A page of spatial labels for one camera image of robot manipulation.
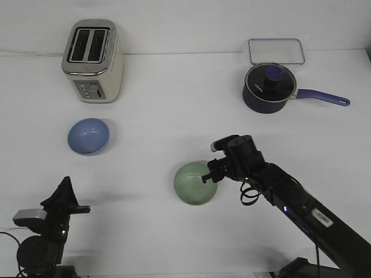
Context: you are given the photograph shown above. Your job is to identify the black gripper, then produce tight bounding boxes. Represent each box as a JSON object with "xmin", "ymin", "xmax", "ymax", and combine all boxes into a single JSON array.
[
  {"xmin": 41, "ymin": 176, "xmax": 90, "ymax": 235},
  {"xmin": 201, "ymin": 135, "xmax": 264, "ymax": 184}
]

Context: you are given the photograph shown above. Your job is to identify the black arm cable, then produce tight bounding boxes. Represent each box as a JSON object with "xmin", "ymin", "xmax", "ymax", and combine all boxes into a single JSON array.
[
  {"xmin": 239, "ymin": 182, "xmax": 260, "ymax": 207},
  {"xmin": 0, "ymin": 230, "xmax": 30, "ymax": 278}
]

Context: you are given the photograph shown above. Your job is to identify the blue bowl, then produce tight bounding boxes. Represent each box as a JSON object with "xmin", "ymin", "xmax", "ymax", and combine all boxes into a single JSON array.
[{"xmin": 67, "ymin": 118, "xmax": 111, "ymax": 156}]

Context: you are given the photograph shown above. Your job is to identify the dark blue saucepan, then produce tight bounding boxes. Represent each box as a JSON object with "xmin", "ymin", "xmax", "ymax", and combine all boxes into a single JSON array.
[{"xmin": 243, "ymin": 85, "xmax": 350, "ymax": 114}]

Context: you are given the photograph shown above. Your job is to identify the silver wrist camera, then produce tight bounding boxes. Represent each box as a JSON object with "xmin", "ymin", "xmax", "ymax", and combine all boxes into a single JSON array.
[
  {"xmin": 210, "ymin": 134, "xmax": 239, "ymax": 152},
  {"xmin": 12, "ymin": 208, "xmax": 47, "ymax": 229}
]

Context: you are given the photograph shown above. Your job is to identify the glass pot lid blue knob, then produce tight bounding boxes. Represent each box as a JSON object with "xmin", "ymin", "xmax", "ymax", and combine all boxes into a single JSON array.
[{"xmin": 245, "ymin": 63, "xmax": 297, "ymax": 103}]

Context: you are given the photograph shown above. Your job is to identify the white toaster power cord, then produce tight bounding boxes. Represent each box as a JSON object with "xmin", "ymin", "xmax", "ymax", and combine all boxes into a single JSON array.
[{"xmin": 0, "ymin": 50, "xmax": 66, "ymax": 57}]

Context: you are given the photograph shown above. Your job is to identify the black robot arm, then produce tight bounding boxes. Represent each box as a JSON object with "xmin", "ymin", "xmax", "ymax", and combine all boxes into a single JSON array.
[
  {"xmin": 13, "ymin": 176, "xmax": 90, "ymax": 277},
  {"xmin": 202, "ymin": 135, "xmax": 370, "ymax": 277}
]

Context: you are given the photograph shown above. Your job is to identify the clear blue-rimmed container lid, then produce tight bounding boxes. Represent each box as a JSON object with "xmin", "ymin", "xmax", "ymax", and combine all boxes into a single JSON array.
[{"xmin": 248, "ymin": 38, "xmax": 305, "ymax": 65}]

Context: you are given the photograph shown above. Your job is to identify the cream and steel toaster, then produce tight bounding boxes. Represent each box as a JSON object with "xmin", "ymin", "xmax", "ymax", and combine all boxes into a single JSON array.
[{"xmin": 61, "ymin": 19, "xmax": 124, "ymax": 104}]

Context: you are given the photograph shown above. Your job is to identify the green bowl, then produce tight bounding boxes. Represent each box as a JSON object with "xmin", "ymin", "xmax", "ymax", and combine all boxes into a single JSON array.
[{"xmin": 173, "ymin": 160, "xmax": 218, "ymax": 206}]

